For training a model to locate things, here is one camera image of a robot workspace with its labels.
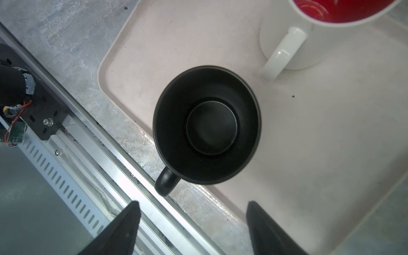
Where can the red mug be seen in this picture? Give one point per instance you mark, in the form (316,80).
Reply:
(298,34)

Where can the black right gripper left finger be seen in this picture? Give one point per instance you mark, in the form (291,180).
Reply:
(119,237)

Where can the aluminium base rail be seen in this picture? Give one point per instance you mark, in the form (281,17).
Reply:
(113,178)

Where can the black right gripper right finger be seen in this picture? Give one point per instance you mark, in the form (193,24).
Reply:
(267,237)

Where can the black mug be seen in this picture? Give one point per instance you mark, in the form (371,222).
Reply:
(206,127)

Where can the beige serving tray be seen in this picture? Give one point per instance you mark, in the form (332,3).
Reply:
(334,139)

